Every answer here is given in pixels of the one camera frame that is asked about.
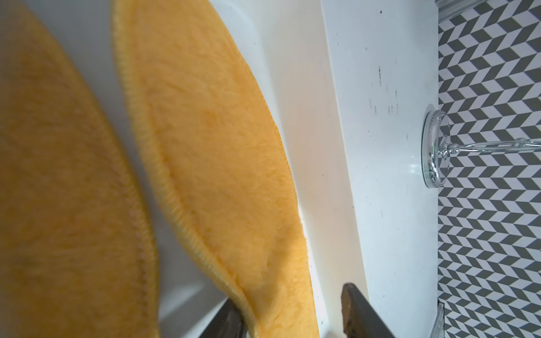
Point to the chrome wire glass rack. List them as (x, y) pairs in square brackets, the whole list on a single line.
[(437, 148)]

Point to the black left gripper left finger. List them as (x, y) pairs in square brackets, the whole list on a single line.
[(227, 323)]

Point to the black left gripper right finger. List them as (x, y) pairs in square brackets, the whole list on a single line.
[(360, 320)]

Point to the white rectangular storage tray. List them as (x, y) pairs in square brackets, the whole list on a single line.
[(78, 254)]

